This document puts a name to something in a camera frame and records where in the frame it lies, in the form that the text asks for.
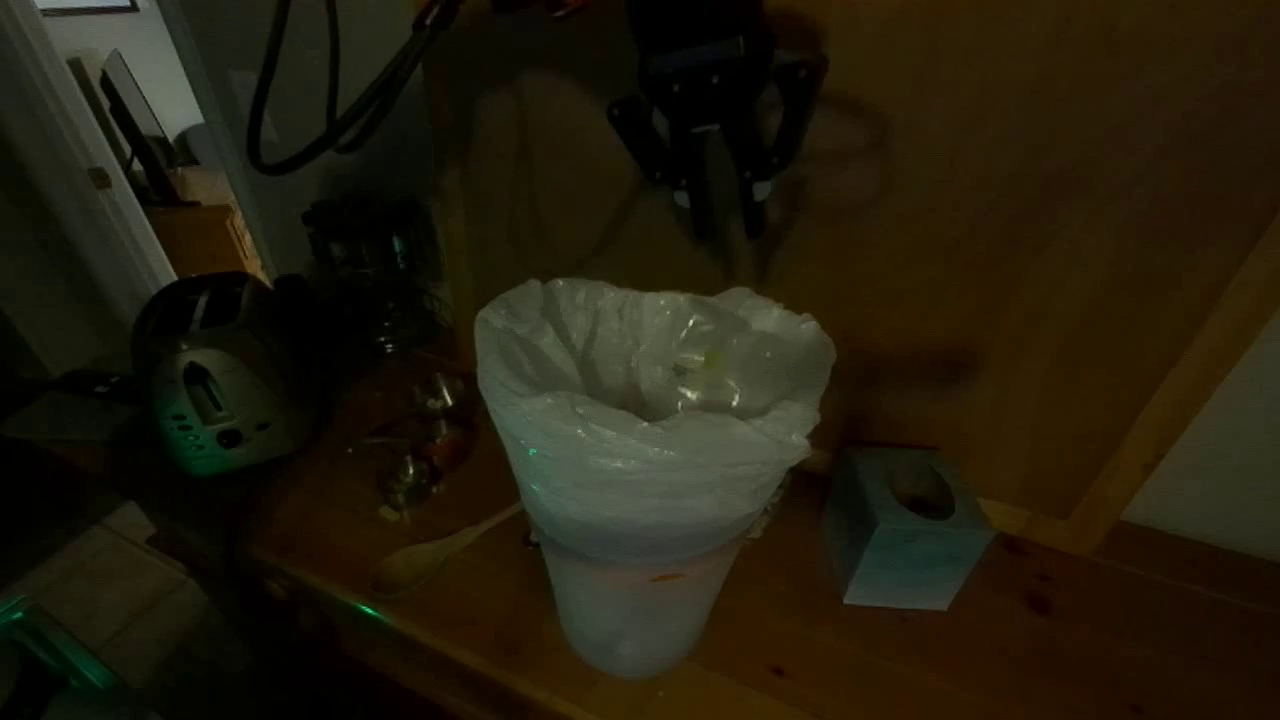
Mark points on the wooden spoon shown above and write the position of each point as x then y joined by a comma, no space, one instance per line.
443,545

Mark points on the white lined trash bin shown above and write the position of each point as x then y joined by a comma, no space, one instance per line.
600,455

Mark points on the aluminium frame rail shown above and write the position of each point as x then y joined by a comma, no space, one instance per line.
45,647

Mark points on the white plastic waste bin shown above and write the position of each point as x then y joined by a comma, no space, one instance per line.
640,614

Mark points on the dark flat leaning panel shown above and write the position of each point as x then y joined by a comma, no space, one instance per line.
127,113

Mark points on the pale cardboard box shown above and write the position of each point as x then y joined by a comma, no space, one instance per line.
107,601

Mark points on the dark glass jar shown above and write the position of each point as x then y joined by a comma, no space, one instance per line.
374,273

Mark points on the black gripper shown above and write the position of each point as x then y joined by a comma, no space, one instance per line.
705,103

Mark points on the crumpled shiny wrapper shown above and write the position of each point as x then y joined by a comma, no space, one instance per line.
407,479
443,403

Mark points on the clear plastic object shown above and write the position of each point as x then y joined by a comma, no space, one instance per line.
720,356

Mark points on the light blue tissue box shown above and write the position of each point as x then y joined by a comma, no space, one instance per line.
895,552

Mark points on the silver toaster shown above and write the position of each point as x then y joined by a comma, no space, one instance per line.
221,392

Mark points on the white door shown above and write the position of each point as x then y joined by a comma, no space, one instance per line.
54,225

